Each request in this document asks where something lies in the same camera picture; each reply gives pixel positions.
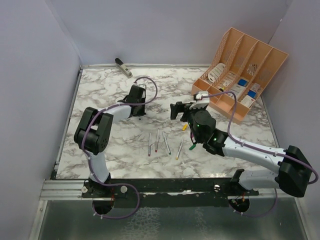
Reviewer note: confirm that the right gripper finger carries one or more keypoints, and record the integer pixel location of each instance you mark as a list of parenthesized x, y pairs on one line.
[(196, 106), (176, 108)]

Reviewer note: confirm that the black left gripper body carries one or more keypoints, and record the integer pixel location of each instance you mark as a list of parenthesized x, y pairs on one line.
[(141, 110)]

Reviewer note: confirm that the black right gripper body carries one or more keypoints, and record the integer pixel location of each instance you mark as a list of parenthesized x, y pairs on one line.
[(190, 123)]

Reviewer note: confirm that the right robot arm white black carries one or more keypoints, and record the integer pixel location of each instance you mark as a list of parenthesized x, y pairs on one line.
[(284, 169)]

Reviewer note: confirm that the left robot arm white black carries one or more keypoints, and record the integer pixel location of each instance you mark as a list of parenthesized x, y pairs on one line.
[(93, 131)]

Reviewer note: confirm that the green pen cap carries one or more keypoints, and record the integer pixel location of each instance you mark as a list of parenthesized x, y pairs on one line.
[(192, 147)]

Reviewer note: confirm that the yellow marker pen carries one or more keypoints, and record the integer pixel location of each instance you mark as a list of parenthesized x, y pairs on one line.
[(179, 149)]

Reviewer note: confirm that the red marker pen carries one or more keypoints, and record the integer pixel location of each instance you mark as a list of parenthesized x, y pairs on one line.
[(157, 140)]

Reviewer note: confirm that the green marker pen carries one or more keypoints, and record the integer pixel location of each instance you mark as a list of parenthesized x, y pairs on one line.
[(166, 143)]

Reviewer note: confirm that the grey black stapler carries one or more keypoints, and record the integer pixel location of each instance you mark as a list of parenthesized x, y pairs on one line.
[(123, 68)]

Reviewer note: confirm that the white oval tag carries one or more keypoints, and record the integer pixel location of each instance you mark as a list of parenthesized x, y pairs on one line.
[(214, 74)]

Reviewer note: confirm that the white card packet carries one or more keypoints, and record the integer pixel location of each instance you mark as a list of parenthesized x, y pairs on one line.
[(237, 90)]

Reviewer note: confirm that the blue eraser box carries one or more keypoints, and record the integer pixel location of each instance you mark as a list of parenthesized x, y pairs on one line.
[(243, 82), (252, 94)]

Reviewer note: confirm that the white red box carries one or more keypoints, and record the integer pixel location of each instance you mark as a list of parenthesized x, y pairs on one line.
[(255, 87)]

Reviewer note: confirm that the peach desk file organizer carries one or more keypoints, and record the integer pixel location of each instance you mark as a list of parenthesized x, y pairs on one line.
[(244, 57)]

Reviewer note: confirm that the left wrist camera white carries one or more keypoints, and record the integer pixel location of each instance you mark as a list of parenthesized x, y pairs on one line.
[(143, 86)]

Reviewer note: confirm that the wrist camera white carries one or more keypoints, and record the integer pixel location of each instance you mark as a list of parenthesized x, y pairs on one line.
[(143, 86), (202, 96)]

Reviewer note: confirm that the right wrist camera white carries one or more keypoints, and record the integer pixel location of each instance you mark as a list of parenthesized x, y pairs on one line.
[(202, 96)]

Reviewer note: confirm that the black mounting rail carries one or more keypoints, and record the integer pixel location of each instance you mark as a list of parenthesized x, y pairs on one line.
[(166, 192)]

